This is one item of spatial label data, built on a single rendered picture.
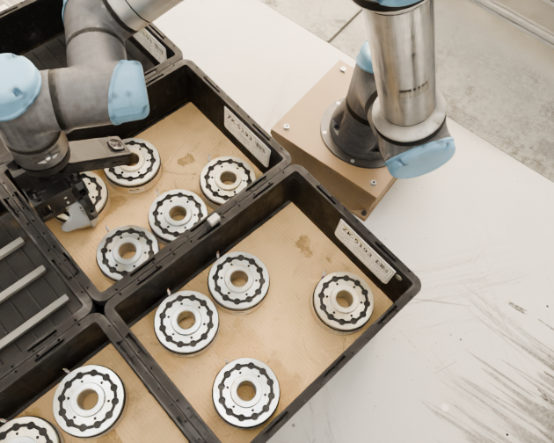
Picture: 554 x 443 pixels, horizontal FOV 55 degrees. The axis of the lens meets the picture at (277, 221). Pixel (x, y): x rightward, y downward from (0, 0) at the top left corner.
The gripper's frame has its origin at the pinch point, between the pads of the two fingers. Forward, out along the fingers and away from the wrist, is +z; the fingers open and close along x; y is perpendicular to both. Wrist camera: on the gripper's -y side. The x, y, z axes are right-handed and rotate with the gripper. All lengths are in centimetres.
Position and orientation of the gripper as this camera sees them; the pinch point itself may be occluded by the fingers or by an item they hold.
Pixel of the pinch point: (88, 209)
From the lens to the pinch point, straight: 98.0
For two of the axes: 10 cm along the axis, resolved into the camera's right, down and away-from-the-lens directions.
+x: 6.0, 7.4, -3.1
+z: -0.9, 4.4, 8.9
